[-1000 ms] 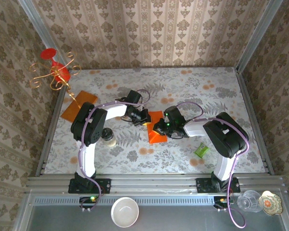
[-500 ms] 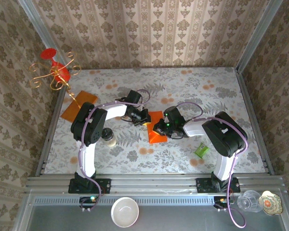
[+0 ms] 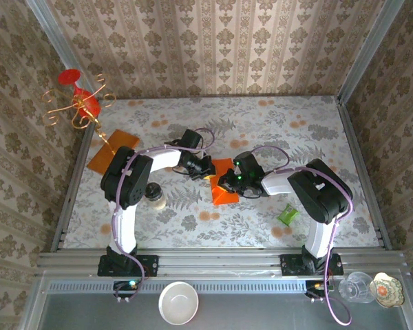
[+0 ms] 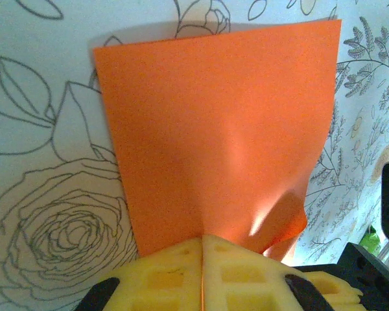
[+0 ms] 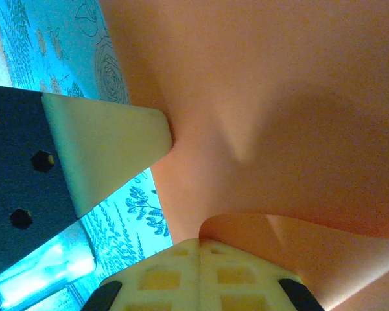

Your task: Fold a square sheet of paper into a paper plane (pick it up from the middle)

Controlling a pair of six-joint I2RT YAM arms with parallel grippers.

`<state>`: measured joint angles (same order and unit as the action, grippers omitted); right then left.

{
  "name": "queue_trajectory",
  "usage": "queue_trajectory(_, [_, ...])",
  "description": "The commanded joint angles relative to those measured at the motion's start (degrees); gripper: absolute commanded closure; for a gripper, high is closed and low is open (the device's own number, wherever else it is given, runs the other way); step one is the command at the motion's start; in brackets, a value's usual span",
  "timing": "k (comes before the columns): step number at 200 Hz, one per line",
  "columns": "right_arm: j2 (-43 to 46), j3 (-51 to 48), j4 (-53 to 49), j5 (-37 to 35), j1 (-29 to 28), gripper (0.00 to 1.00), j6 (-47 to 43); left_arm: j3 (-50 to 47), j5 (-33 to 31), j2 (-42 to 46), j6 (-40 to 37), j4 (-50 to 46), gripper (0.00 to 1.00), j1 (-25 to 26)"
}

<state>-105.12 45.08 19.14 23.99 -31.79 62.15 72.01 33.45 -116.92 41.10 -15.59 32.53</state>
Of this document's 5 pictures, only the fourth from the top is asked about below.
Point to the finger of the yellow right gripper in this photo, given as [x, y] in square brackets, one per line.
[338, 290]

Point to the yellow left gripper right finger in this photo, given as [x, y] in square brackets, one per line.
[246, 282]

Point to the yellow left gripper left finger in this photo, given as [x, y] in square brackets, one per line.
[162, 278]

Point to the green snack packet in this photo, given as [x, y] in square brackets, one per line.
[369, 241]

